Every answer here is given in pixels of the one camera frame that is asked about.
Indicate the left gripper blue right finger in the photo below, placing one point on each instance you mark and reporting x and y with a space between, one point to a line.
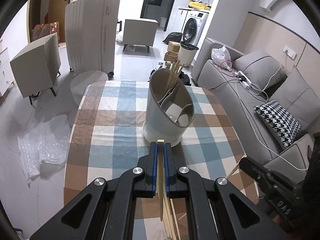
216 209

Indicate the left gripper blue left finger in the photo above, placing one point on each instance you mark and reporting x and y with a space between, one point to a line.
105 209

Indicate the wooden chopstick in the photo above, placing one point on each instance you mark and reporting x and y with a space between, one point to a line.
235 168
166 215
160 175
175 220

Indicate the white utensil holder bucket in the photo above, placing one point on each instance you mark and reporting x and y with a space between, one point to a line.
169 112

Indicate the houndstooth pillow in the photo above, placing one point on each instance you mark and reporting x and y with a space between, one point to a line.
281 123

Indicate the grey sofa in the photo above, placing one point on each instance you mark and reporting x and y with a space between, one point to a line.
293 93

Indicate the bubble wrap sheet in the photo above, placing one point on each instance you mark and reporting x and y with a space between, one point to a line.
43 151

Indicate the white power strip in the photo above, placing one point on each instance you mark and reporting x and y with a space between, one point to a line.
244 80

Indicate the round white ottoman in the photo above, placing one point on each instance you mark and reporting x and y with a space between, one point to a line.
79 84

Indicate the grey sofa cushion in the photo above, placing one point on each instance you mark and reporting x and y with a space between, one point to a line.
262 69

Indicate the black backpack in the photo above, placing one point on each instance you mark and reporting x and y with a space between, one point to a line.
185 79

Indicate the beige armchair near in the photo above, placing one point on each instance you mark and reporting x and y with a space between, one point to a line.
36 66

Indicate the beige armchair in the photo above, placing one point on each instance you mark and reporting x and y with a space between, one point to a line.
139 32
36 66

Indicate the white plastic bag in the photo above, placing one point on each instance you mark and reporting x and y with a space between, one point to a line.
221 57

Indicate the cream trash bin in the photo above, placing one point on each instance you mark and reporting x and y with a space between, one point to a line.
186 53

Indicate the white drawer cabinet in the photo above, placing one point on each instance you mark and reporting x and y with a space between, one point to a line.
7 77

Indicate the cardboard box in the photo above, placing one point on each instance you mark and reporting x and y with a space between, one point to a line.
174 46

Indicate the black garbage bag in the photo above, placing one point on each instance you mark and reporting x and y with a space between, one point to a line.
174 37

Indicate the beige armchair far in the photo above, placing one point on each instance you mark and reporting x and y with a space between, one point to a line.
139 32

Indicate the white ribbed suitcase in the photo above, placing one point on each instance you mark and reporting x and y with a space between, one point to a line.
90 34

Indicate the white washing machine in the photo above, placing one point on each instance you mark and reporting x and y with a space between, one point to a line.
193 26

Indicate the yellow crate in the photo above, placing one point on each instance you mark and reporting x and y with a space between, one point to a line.
199 5

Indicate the wooden door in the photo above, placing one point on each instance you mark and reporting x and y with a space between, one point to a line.
56 13

